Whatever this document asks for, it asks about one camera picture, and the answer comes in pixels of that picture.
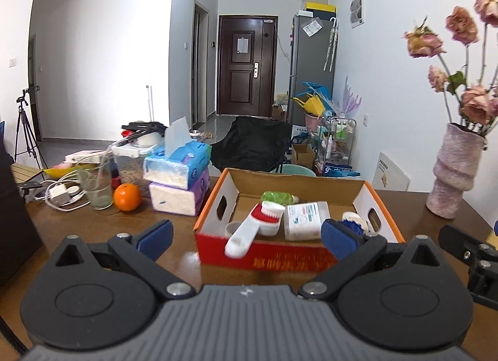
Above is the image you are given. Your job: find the white wall panel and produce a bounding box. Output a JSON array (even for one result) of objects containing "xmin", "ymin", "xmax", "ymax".
[{"xmin": 350, "ymin": 0, "xmax": 366, "ymax": 29}]

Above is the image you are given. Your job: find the blue tissue pack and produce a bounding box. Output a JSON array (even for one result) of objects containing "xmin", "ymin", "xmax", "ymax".
[{"xmin": 143, "ymin": 116, "xmax": 213, "ymax": 190}]

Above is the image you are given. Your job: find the black camera tripod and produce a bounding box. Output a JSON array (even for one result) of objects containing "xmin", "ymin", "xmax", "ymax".
[{"xmin": 15, "ymin": 88, "xmax": 49, "ymax": 169}]

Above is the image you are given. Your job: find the dark brown entrance door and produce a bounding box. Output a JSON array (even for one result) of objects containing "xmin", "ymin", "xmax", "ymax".
[{"xmin": 217, "ymin": 15, "xmax": 279, "ymax": 117}]

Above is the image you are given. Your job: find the clear plastic bag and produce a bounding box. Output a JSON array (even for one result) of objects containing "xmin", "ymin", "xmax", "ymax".
[{"xmin": 303, "ymin": 18, "xmax": 323, "ymax": 38}]

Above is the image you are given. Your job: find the green plastic basin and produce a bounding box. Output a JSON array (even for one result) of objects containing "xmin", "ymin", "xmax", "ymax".
[{"xmin": 280, "ymin": 164, "xmax": 317, "ymax": 178}]

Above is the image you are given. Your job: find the blue plastic dustpan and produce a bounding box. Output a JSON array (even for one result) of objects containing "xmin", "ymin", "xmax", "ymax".
[{"xmin": 301, "ymin": 81, "xmax": 335, "ymax": 110}]

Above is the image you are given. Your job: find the pink textured vase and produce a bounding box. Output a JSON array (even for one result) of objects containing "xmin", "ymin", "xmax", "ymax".
[{"xmin": 426, "ymin": 123, "xmax": 487, "ymax": 219}]

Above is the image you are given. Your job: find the black folded metal stand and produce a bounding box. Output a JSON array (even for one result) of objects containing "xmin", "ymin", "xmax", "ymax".
[{"xmin": 121, "ymin": 121, "xmax": 170, "ymax": 141}]

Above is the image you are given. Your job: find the white mop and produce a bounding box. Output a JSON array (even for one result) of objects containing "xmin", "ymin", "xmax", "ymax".
[{"xmin": 146, "ymin": 84, "xmax": 156, "ymax": 122}]

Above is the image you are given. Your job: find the blue and white round brush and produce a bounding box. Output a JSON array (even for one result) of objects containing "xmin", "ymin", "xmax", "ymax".
[{"xmin": 341, "ymin": 211, "xmax": 369, "ymax": 235}]

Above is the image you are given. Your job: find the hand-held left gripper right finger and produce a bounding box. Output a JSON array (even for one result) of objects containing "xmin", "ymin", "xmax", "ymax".
[{"xmin": 298, "ymin": 219, "xmax": 448, "ymax": 301}]

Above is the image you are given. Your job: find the glass cup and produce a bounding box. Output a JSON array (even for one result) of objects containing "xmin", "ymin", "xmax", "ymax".
[{"xmin": 77, "ymin": 155, "xmax": 113, "ymax": 211}]

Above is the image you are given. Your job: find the orange fruit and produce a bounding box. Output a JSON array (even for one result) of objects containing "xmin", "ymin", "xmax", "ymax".
[{"xmin": 114, "ymin": 183, "xmax": 143, "ymax": 212}]

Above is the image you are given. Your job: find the orange-rimmed cardboard box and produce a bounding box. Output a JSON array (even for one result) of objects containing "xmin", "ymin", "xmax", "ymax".
[{"xmin": 193, "ymin": 167, "xmax": 406, "ymax": 276}]

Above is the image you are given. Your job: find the white brush with red bristles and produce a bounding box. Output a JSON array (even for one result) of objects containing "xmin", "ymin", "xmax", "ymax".
[{"xmin": 224, "ymin": 201, "xmax": 286, "ymax": 258}]

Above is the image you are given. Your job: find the white charger with cable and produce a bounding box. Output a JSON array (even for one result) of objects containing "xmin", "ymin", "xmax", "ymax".
[{"xmin": 39, "ymin": 174, "xmax": 94, "ymax": 211}]

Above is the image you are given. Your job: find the purple hangers bundle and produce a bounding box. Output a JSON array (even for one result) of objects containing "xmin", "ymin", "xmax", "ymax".
[{"xmin": 340, "ymin": 76, "xmax": 362, "ymax": 117}]

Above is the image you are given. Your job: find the dark case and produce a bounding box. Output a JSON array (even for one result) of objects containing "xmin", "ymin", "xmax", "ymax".
[{"xmin": 0, "ymin": 147, "xmax": 43, "ymax": 287}]

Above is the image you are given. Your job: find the purple tissue pack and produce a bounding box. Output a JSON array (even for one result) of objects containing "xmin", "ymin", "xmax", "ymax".
[{"xmin": 149, "ymin": 168, "xmax": 211, "ymax": 217}]

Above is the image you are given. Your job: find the white and blue bag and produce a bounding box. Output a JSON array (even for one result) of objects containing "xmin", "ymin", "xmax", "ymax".
[{"xmin": 322, "ymin": 164, "xmax": 364, "ymax": 182}]

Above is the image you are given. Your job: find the wooden folding table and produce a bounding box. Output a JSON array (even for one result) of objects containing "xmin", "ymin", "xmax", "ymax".
[{"xmin": 11, "ymin": 162, "xmax": 51, "ymax": 190}]

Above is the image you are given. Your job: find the brown cardboard carton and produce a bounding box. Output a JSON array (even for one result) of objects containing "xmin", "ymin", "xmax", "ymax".
[{"xmin": 272, "ymin": 94, "xmax": 290, "ymax": 122}]

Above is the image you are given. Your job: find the green plastic bottle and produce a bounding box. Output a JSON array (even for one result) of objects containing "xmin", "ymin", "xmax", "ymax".
[{"xmin": 260, "ymin": 190, "xmax": 300, "ymax": 207}]

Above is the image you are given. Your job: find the grey interior door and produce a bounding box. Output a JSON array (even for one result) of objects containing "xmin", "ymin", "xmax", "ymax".
[{"xmin": 192, "ymin": 1, "xmax": 211, "ymax": 126}]

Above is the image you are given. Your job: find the black folding chair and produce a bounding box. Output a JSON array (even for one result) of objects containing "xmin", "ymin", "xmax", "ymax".
[{"xmin": 210, "ymin": 116, "xmax": 292, "ymax": 173}]

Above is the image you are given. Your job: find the pink plastic bucket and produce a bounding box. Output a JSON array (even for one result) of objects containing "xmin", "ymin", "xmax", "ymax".
[{"xmin": 304, "ymin": 112, "xmax": 323, "ymax": 132}]

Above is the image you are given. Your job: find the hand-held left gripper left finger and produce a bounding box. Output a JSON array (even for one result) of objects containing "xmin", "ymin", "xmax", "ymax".
[{"xmin": 52, "ymin": 219, "xmax": 195, "ymax": 301}]

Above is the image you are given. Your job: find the clear plastic storage container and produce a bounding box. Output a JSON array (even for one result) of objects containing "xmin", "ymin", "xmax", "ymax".
[{"xmin": 113, "ymin": 133, "xmax": 166, "ymax": 186}]

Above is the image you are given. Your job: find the small open cardboard box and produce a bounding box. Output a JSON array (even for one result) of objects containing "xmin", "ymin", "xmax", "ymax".
[{"xmin": 292, "ymin": 144, "xmax": 317, "ymax": 169}]

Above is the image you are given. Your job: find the white flat box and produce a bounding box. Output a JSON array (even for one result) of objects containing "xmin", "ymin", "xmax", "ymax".
[{"xmin": 64, "ymin": 150, "xmax": 111, "ymax": 165}]

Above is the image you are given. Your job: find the white flat board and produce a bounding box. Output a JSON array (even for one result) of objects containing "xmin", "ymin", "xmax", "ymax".
[{"xmin": 371, "ymin": 151, "xmax": 411, "ymax": 191}]

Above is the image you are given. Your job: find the metal wire shelf cart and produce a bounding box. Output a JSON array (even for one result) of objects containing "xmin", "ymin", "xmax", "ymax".
[{"xmin": 319, "ymin": 116, "xmax": 356, "ymax": 169}]

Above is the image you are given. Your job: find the grey refrigerator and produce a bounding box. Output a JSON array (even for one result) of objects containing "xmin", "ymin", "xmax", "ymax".
[{"xmin": 289, "ymin": 12, "xmax": 339, "ymax": 126}]

